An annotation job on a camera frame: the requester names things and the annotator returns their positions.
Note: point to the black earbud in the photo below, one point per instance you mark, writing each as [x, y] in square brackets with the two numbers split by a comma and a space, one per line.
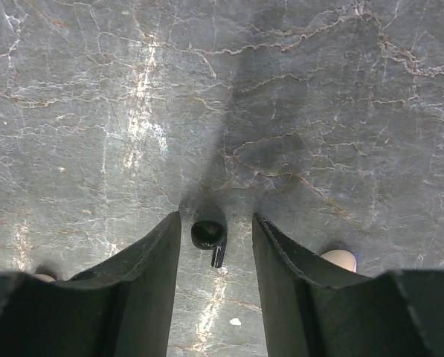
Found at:
[210, 235]

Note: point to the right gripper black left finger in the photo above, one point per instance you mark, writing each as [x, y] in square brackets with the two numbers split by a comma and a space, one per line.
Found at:
[119, 307]

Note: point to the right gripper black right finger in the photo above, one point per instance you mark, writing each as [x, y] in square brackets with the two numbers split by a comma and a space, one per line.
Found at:
[312, 307]

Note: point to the white earbud with blue light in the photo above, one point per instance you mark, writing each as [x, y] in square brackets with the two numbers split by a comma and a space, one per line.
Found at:
[342, 258]

